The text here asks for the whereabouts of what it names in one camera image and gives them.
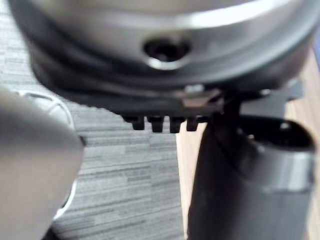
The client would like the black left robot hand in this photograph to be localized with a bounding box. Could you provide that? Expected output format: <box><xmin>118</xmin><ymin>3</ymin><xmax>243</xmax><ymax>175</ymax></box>
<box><xmin>6</xmin><ymin>0</ymin><xmax>320</xmax><ymax>240</ymax></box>

